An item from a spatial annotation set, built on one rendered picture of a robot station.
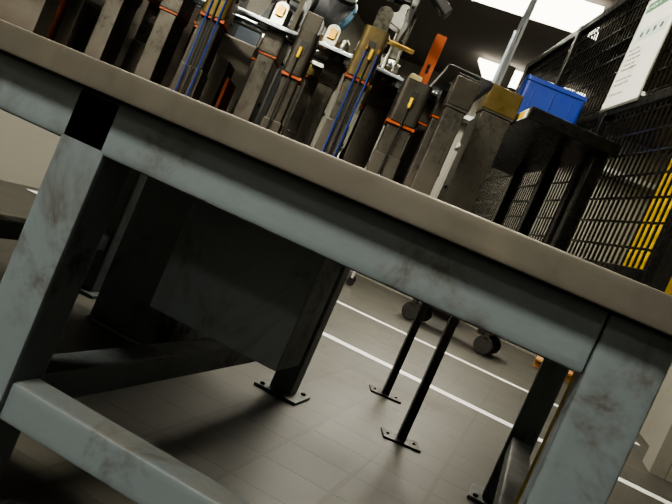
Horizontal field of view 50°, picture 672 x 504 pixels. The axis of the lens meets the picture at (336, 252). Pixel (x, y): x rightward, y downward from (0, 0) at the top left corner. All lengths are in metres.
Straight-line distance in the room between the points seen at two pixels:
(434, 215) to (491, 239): 0.07
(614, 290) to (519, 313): 0.11
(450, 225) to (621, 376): 0.25
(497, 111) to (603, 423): 1.01
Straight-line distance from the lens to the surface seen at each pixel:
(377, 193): 0.87
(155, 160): 1.03
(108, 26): 1.93
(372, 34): 1.66
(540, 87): 1.97
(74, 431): 1.10
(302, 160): 0.90
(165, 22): 1.90
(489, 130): 1.75
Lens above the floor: 0.64
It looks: 3 degrees down
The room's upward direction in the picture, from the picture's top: 24 degrees clockwise
